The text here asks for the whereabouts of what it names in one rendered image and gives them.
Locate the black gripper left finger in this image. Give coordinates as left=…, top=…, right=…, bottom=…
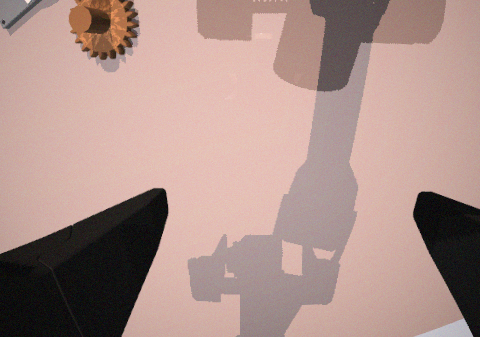
left=0, top=188, right=169, bottom=337

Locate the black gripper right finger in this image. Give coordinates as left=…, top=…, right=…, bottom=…
left=413, top=192, right=480, bottom=337

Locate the orange gear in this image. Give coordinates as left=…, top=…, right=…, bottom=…
left=68, top=0, right=139, bottom=60

